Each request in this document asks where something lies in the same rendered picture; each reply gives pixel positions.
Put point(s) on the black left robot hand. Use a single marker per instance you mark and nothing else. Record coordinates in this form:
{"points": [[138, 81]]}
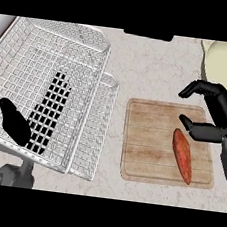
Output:
{"points": [[15, 123]]}

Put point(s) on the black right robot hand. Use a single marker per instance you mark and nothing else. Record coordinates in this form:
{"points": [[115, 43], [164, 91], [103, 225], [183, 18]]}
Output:
{"points": [[225, 109]]}

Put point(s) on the orange sweet potato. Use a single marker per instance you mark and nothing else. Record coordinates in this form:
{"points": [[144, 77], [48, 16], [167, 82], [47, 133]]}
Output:
{"points": [[182, 154]]}

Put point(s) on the wooden cutting board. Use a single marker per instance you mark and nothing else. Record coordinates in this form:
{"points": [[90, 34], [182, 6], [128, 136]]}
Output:
{"points": [[149, 140]]}

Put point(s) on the pale grey appliance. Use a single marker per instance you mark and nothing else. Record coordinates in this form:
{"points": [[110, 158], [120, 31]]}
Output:
{"points": [[2, 24]]}

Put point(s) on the black appliance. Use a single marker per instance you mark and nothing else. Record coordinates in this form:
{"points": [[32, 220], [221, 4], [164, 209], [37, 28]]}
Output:
{"points": [[148, 35]]}

